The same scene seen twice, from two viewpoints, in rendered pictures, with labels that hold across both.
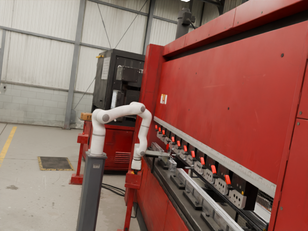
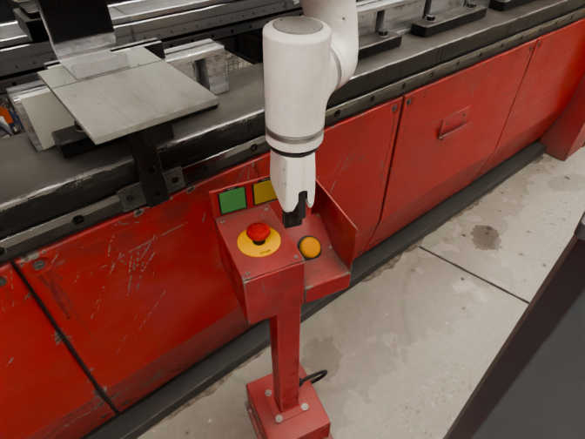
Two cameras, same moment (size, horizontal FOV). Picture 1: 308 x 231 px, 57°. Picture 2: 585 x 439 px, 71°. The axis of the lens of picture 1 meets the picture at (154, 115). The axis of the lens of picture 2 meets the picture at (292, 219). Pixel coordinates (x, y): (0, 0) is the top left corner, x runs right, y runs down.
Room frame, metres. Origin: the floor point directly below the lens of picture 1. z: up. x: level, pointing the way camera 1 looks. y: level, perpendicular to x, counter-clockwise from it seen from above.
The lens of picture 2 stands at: (3.10, 0.57, 1.26)
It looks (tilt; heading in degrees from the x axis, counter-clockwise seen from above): 42 degrees down; 244
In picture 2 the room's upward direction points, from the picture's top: straight up
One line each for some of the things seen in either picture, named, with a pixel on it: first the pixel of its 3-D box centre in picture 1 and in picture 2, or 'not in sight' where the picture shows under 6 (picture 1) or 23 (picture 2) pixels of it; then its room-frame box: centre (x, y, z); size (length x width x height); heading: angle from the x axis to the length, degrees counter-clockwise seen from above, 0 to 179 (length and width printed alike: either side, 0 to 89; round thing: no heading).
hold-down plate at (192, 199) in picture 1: (191, 200); (450, 19); (2.10, -0.39, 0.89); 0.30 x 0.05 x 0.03; 12
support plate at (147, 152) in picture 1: (155, 153); (124, 86); (3.07, -0.08, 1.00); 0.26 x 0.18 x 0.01; 102
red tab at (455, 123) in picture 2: not in sight; (455, 123); (2.06, -0.29, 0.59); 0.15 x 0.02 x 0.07; 12
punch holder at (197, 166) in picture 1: (203, 162); not in sight; (2.14, -0.43, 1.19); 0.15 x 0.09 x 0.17; 12
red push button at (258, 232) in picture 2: not in sight; (258, 236); (2.94, 0.11, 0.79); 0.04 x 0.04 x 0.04
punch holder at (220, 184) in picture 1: (227, 178); not in sight; (1.75, -0.52, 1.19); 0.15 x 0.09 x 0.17; 12
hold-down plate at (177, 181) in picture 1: (177, 182); (354, 50); (2.49, -0.30, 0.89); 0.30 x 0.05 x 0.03; 12
